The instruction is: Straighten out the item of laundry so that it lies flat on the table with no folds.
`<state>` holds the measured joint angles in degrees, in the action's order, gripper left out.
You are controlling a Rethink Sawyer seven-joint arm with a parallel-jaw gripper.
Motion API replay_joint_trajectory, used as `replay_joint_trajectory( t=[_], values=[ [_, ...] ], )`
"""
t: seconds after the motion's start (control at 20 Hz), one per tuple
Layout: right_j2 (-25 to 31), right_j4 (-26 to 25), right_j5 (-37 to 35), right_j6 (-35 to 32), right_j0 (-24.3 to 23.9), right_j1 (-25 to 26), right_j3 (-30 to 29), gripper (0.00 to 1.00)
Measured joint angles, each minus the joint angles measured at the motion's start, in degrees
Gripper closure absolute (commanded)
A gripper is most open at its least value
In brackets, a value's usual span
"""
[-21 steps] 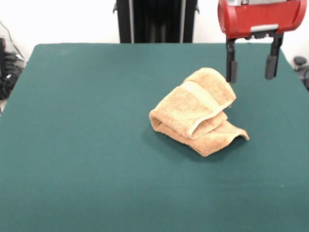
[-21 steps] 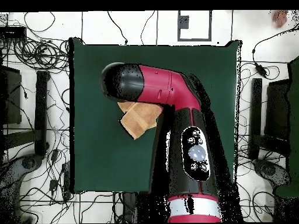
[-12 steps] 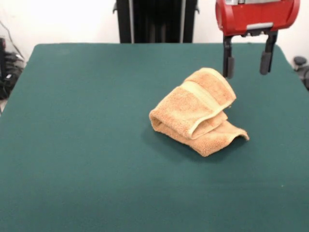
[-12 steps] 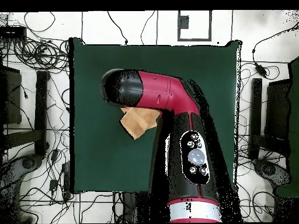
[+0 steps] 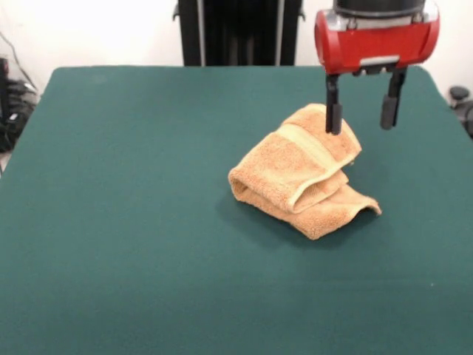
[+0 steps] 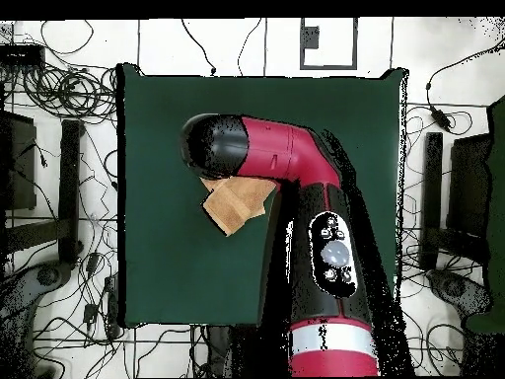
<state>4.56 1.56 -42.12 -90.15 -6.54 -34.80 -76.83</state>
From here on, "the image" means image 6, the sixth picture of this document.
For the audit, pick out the black upright stand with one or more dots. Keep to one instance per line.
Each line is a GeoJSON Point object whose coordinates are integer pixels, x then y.
{"type": "Point", "coordinates": [432, 177]}
{"type": "Point", "coordinates": [70, 177]}

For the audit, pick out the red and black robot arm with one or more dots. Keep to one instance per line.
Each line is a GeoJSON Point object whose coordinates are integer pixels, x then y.
{"type": "Point", "coordinates": [284, 150]}

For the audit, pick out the black power adapter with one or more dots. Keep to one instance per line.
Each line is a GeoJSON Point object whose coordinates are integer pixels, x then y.
{"type": "Point", "coordinates": [440, 117]}
{"type": "Point", "coordinates": [90, 314]}

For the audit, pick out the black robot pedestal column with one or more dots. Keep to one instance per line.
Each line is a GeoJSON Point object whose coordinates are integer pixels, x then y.
{"type": "Point", "coordinates": [221, 349]}

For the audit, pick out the dark pedestal leg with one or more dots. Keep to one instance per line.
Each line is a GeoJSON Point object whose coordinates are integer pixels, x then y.
{"type": "Point", "coordinates": [47, 276]}
{"type": "Point", "coordinates": [453, 288]}

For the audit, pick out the dark green table cloth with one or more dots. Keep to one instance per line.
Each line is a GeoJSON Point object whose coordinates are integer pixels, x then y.
{"type": "Point", "coordinates": [177, 276]}

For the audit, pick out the dark green fabric item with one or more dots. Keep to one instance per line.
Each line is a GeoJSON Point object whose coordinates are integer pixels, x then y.
{"type": "Point", "coordinates": [498, 197]}

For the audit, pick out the tan terry towel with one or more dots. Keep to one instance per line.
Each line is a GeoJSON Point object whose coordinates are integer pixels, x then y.
{"type": "Point", "coordinates": [232, 205]}

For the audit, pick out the flat black device box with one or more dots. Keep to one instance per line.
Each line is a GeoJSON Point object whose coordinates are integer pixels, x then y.
{"type": "Point", "coordinates": [21, 55]}

